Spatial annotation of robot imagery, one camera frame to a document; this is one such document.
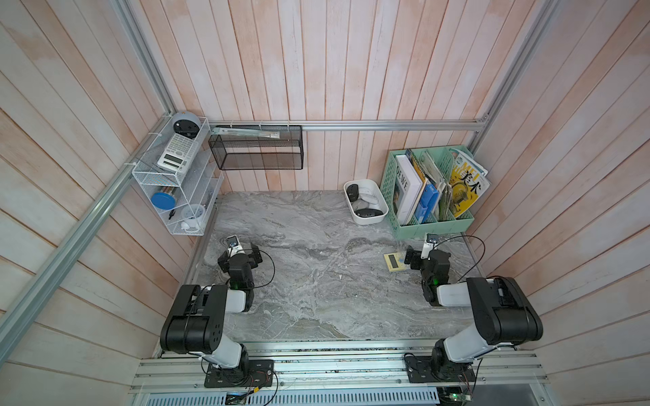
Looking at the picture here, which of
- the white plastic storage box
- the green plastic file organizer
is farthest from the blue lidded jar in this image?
the green plastic file organizer

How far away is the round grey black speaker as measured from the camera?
81 centimetres

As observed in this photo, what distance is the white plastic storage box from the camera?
3.59ft
